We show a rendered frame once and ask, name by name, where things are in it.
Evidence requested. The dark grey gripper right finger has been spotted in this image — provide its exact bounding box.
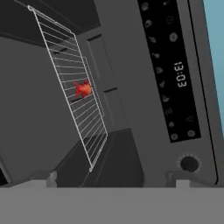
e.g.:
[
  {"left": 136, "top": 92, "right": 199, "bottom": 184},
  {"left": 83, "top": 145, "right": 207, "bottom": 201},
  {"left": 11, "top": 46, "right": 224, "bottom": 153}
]
[{"left": 164, "top": 170, "right": 219, "bottom": 188}]

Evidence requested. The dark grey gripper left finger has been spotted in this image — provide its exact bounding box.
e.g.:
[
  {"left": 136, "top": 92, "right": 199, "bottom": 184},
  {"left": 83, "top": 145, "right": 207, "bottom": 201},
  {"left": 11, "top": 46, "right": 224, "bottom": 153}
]
[{"left": 4, "top": 170, "right": 59, "bottom": 188}]

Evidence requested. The black round oven knob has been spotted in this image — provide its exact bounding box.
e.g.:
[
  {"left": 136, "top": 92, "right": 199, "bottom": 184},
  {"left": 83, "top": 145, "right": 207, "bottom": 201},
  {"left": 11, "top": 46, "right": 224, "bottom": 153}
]
[{"left": 178, "top": 154, "right": 201, "bottom": 173}]

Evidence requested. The grey oven door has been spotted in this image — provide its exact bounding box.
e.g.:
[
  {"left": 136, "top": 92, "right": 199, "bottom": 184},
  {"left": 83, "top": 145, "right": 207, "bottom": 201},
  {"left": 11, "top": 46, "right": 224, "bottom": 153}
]
[{"left": 0, "top": 31, "right": 84, "bottom": 187}]

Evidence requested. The red orange fish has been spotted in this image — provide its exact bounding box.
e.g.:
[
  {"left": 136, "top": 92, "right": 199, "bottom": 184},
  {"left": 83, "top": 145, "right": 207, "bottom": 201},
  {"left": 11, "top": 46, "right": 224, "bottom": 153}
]
[{"left": 73, "top": 79, "right": 93, "bottom": 99}]

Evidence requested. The dark grey oven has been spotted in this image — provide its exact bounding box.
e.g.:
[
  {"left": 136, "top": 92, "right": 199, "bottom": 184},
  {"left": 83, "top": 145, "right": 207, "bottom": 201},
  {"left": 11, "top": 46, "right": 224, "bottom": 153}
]
[{"left": 0, "top": 0, "right": 224, "bottom": 188}]

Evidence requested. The white wire oven rack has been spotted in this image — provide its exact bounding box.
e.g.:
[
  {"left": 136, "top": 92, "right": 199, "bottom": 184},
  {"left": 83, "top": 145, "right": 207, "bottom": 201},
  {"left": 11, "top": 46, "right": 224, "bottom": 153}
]
[{"left": 26, "top": 4, "right": 109, "bottom": 173}]

